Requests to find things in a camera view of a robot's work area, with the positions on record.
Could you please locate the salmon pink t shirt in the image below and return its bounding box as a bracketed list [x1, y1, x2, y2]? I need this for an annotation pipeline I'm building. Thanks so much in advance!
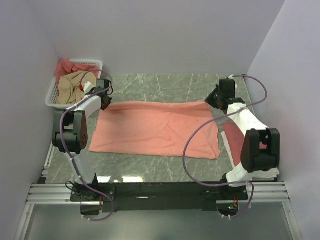
[89, 101, 213, 157]

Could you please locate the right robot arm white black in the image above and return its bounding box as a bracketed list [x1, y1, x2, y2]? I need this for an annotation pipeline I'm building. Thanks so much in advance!
[205, 76, 280, 200]

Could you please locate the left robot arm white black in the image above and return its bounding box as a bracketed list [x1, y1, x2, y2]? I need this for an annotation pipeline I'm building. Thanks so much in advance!
[52, 79, 113, 201]

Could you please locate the beige crumpled t shirt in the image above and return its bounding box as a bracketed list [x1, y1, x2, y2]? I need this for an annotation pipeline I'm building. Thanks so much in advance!
[56, 71, 87, 105]

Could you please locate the dusty red crumpled t shirt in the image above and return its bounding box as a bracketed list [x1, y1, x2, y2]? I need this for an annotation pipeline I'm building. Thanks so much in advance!
[54, 59, 100, 81]

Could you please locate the folded dark red t shirt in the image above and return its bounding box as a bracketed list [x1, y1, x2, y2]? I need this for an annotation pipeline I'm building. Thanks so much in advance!
[223, 122, 245, 168]

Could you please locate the white plastic basket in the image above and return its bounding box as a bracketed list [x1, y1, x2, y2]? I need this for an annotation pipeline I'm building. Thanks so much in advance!
[45, 59, 103, 109]

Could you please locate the folded white t shirt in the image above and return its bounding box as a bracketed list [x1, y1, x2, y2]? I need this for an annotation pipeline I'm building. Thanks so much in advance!
[220, 131, 280, 180]

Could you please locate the black base beam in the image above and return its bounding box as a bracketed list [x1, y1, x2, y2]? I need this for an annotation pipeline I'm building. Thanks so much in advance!
[70, 182, 249, 213]

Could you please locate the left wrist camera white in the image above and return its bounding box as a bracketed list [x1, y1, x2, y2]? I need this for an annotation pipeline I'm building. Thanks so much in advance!
[78, 81, 95, 94]

